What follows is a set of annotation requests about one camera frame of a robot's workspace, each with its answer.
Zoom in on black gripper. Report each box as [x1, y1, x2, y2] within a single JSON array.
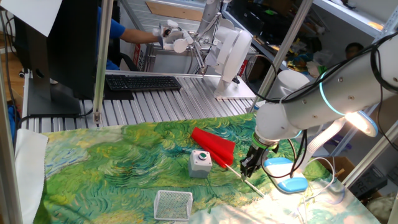
[[239, 144, 272, 181]]

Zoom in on red flag white stick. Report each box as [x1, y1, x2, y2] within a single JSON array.
[[190, 126, 267, 198]]

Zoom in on bare person forearm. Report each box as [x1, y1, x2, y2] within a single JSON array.
[[119, 27, 159, 44]]

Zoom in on blue white desk lamp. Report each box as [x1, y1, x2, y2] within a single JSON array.
[[263, 110, 379, 194]]

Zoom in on grey box green push button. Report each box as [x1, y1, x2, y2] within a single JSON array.
[[187, 149, 213, 179]]

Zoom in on brown cardboard box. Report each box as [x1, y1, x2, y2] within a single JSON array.
[[317, 156, 355, 184]]

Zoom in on white plastic bucket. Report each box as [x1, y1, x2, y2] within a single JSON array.
[[269, 70, 310, 100]]

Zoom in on white haptic control device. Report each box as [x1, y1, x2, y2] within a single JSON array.
[[152, 12, 256, 100]]

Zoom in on black plastic crate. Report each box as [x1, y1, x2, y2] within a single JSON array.
[[349, 166, 388, 200]]

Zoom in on silver metal case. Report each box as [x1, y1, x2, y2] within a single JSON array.
[[144, 42, 259, 82]]

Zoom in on black keyboard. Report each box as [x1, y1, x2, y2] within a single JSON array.
[[104, 74, 183, 92]]

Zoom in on grey crumpled cloth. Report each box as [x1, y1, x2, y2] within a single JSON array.
[[366, 192, 398, 224]]

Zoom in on green painted landscape tablecloth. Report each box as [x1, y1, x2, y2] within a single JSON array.
[[33, 111, 382, 224]]

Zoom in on black desk mat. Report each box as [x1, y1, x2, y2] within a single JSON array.
[[104, 82, 134, 101]]

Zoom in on dark haired person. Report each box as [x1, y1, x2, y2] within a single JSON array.
[[345, 42, 364, 60]]

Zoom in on black office chair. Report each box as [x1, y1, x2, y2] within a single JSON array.
[[119, 52, 139, 72]]

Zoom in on brown wooden board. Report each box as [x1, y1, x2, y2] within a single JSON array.
[[145, 1, 205, 22]]

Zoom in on white metal shelf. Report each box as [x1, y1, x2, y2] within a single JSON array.
[[312, 0, 398, 37]]

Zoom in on person in blue shirt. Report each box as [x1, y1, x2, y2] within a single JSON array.
[[96, 6, 126, 71]]

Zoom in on black computer monitor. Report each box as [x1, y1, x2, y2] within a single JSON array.
[[14, 0, 99, 116]]

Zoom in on white paper sheet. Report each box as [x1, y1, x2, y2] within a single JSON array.
[[0, 0, 63, 37]]

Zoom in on white wire mesh basket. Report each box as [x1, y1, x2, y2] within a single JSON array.
[[153, 190, 193, 222]]

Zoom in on white lamp power cable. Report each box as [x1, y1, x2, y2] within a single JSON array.
[[295, 157, 336, 224]]

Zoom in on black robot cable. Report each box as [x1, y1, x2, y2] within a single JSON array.
[[245, 30, 398, 180]]

